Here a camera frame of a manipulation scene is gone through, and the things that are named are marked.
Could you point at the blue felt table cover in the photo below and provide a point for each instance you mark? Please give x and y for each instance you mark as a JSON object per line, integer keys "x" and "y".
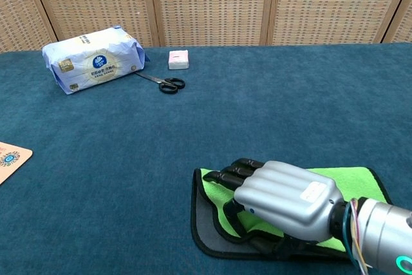
{"x": 128, "y": 146}

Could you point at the small white pink box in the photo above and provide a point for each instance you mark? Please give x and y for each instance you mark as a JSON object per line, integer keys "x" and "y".
{"x": 178, "y": 60}

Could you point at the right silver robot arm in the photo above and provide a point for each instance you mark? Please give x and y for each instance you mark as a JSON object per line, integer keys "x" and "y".
{"x": 383, "y": 233}

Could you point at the cartoon girl mouse pad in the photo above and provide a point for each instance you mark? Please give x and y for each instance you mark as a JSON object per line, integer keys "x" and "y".
{"x": 11, "y": 160}

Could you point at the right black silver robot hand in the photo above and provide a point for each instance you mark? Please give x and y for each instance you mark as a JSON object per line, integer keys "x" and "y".
{"x": 286, "y": 197}

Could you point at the white blue tissue pack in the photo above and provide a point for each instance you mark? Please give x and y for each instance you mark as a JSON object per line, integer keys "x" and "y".
{"x": 93, "y": 60}

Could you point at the bamboo folding screen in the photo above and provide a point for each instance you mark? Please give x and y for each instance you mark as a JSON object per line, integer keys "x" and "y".
{"x": 209, "y": 1}

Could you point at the grey green microfibre cloth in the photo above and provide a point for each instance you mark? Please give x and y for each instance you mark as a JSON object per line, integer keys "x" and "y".
{"x": 212, "y": 223}

